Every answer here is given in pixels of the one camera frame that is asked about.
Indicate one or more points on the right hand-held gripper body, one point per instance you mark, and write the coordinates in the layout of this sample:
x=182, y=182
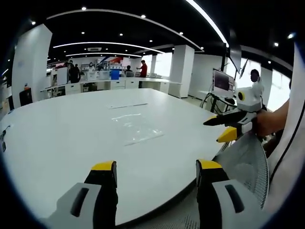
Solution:
x=251, y=100

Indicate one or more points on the white pillar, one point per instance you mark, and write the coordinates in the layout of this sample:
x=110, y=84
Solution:
x=181, y=71
x=32, y=66

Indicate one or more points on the person's white shirt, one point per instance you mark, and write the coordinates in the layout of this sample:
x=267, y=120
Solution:
x=294, y=148

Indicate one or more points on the computer monitor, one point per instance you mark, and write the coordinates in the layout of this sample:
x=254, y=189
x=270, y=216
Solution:
x=222, y=81

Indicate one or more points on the ceiling light strip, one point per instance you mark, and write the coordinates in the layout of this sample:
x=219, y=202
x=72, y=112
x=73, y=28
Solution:
x=207, y=20

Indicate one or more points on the blue storage box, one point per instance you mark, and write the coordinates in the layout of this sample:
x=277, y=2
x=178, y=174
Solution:
x=114, y=75

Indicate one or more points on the person's right hand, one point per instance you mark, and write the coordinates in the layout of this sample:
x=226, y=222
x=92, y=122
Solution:
x=265, y=124

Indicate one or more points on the black tilted screen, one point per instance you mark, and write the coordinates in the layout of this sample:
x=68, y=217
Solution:
x=235, y=57

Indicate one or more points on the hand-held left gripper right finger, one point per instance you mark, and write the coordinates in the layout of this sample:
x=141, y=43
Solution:
x=214, y=205

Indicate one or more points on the large clear food packaging bag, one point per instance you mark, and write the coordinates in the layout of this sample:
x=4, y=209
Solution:
x=137, y=128

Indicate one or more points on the long white counter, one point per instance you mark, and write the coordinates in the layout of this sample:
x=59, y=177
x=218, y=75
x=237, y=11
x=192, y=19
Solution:
x=107, y=84

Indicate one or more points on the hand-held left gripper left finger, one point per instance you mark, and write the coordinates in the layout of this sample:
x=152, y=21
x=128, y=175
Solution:
x=95, y=205

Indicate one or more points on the grey mesh chair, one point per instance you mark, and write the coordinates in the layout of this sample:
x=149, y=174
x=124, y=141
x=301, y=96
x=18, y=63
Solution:
x=247, y=162

